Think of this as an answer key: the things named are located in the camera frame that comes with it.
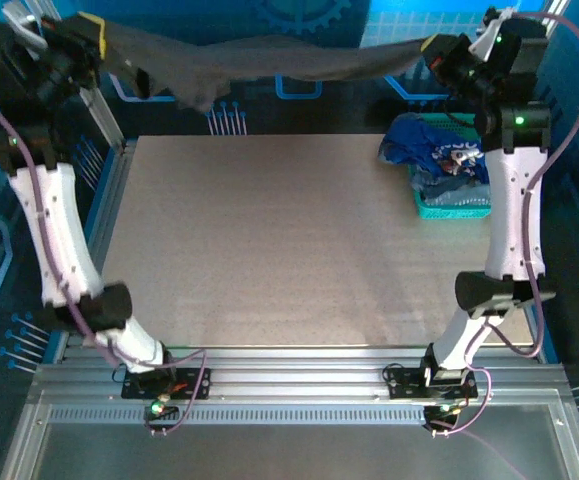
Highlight dark grey trousers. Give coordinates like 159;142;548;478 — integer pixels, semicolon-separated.
66;12;438;114

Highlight blue printed t-shirt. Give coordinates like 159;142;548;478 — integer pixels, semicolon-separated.
378;113;493;189

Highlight teal plastic basket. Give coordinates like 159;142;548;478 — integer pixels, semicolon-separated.
407;112;493;221

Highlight right controller board green light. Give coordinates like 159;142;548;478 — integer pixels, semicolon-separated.
423;402;463;426

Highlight controller board green light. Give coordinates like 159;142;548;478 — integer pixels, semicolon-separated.
423;402;463;426
143;394;180;426

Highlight aluminium mounting beam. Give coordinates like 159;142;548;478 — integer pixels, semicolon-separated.
33;347;570;409

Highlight left controller board green light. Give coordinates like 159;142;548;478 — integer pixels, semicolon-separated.
143;394;180;426

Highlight grey metal panel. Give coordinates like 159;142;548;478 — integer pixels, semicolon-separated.
0;389;579;480

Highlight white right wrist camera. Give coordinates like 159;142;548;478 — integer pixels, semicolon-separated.
474;5;515;59

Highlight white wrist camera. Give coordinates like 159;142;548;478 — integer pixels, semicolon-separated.
474;5;515;59
1;0;50;51

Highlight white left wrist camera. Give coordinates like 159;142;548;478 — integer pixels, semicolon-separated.
1;0;50;51

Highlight aluminium frame post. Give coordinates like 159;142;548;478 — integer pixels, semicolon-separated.
538;0;570;36
76;84;128;151

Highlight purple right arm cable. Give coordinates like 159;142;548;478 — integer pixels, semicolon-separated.
426;12;579;480

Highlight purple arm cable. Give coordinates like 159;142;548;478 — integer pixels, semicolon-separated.
426;12;579;480
0;84;210;437

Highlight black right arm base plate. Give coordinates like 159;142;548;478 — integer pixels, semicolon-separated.
386;363;479;401

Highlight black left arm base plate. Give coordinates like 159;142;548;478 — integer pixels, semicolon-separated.
121;367;213;401

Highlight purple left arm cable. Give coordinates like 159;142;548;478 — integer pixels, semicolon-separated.
0;84;210;437

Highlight slotted grey cable duct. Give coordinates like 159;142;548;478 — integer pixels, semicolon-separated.
48;405;433;426

